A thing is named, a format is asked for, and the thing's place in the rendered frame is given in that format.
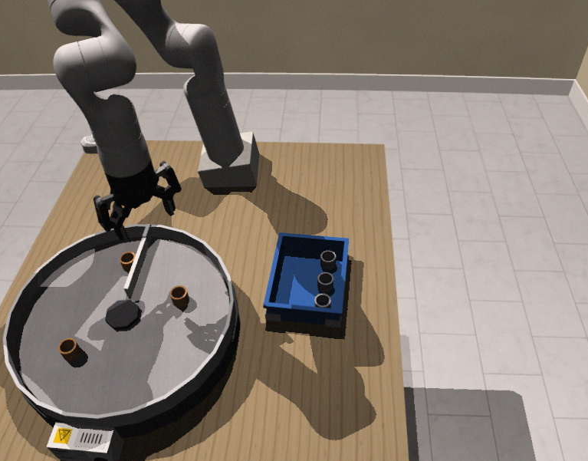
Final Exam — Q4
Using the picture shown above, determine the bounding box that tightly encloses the grey metal bushing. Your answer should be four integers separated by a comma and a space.
320, 250, 336, 270
317, 272, 333, 292
314, 294, 331, 308

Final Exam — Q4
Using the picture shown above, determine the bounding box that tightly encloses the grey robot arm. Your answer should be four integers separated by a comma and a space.
47, 0, 244, 177

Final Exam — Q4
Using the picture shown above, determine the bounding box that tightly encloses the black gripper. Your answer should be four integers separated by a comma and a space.
94, 158, 182, 242

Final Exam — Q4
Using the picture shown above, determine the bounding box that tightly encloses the blue crate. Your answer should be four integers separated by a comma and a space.
263, 232, 349, 328

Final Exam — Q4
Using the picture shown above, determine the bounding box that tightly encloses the bronze bushing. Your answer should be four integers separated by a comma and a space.
170, 285, 189, 308
120, 252, 135, 272
58, 338, 81, 361

